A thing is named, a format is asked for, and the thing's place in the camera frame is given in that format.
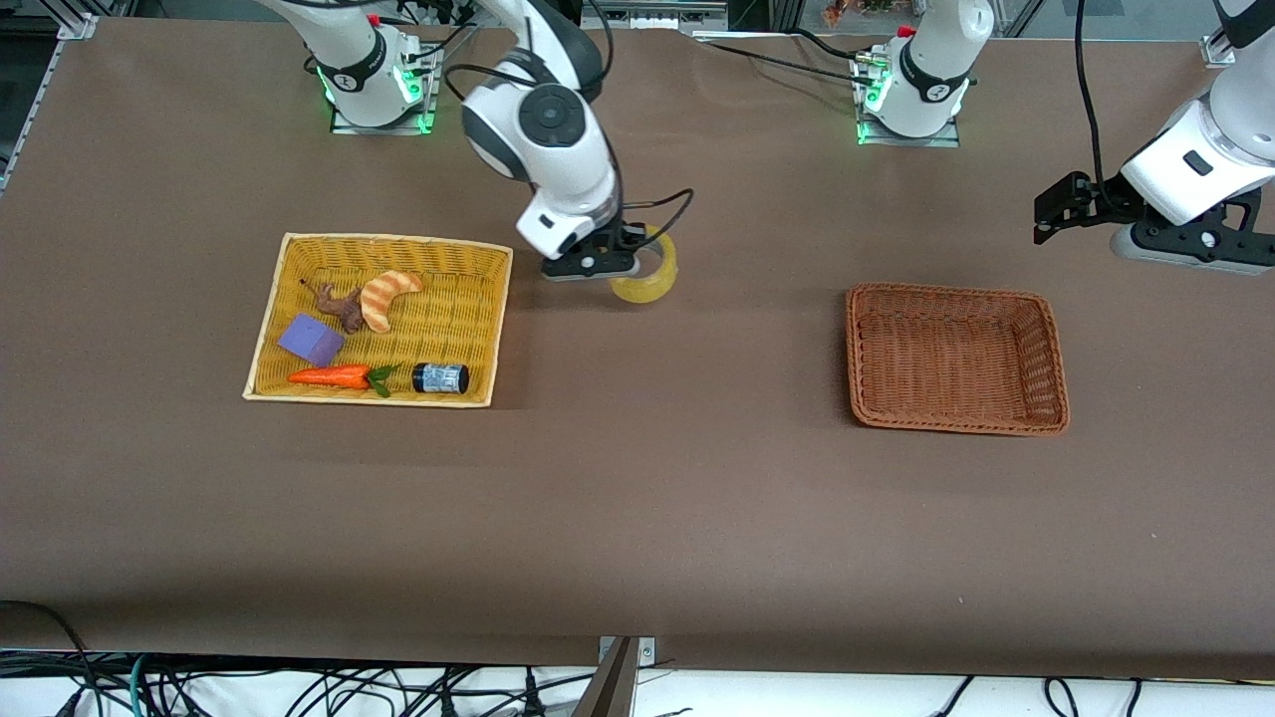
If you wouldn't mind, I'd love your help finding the clear yellowish tape roll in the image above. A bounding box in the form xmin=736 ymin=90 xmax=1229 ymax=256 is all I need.
xmin=610 ymin=227 xmax=680 ymax=305

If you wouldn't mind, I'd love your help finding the brown wicker basket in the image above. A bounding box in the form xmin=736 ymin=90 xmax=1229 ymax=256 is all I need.
xmin=845 ymin=283 xmax=1072 ymax=437

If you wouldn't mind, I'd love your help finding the yellow wicker basket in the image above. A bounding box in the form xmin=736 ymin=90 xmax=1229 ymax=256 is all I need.
xmin=243 ymin=233 xmax=515 ymax=409

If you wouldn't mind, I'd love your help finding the small black jar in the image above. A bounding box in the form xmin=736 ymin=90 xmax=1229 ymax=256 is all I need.
xmin=411 ymin=362 xmax=470 ymax=395

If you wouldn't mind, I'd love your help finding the silver background equipment box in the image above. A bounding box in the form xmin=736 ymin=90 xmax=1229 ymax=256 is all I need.
xmin=581 ymin=0 xmax=729 ymax=32

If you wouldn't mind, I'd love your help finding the toy croissant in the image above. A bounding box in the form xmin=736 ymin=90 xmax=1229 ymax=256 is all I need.
xmin=359 ymin=270 xmax=424 ymax=334

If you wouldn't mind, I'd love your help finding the brown toy animal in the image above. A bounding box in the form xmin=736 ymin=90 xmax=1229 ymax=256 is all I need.
xmin=301 ymin=280 xmax=368 ymax=336

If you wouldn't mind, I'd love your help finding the orange toy carrot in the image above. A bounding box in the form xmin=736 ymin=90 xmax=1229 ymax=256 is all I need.
xmin=287 ymin=363 xmax=399 ymax=399

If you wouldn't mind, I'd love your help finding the purple cube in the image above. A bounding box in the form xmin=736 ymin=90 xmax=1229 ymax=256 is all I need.
xmin=277 ymin=314 xmax=347 ymax=366

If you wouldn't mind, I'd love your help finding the dark metal table leg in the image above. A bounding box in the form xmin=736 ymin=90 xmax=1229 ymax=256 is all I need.
xmin=573 ymin=637 xmax=638 ymax=717

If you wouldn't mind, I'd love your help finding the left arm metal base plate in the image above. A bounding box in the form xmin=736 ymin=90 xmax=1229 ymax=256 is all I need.
xmin=857 ymin=55 xmax=962 ymax=148

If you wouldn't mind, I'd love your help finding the long black table cable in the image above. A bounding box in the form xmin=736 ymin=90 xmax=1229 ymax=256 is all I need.
xmin=700 ymin=40 xmax=870 ymax=87

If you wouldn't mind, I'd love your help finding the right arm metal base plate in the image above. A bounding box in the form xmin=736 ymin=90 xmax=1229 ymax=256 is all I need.
xmin=331 ymin=45 xmax=439 ymax=135

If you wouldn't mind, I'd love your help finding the short black table cable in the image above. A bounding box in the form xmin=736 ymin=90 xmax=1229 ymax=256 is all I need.
xmin=787 ymin=27 xmax=866 ymax=63

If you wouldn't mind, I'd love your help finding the black looping floor cable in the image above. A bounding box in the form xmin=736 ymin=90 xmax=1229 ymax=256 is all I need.
xmin=0 ymin=600 xmax=103 ymax=717

